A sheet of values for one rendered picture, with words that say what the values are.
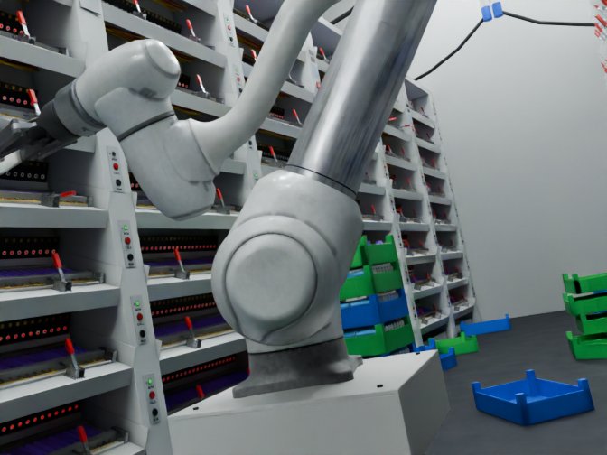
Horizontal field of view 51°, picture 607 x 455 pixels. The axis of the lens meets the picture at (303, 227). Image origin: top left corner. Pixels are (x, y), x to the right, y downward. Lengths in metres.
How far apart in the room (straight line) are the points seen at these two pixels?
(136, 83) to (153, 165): 0.13
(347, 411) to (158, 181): 0.46
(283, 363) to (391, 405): 0.21
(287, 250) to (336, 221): 0.09
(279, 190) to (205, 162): 0.28
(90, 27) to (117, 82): 0.84
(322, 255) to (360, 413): 0.21
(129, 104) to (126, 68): 0.05
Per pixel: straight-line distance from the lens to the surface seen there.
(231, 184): 2.30
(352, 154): 0.81
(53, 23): 1.91
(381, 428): 0.82
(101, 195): 1.70
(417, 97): 5.03
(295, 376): 0.95
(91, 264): 1.72
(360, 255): 1.74
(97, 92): 1.06
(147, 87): 1.02
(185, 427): 0.93
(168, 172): 1.02
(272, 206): 0.76
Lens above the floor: 0.43
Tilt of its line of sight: 6 degrees up
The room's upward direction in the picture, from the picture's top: 11 degrees counter-clockwise
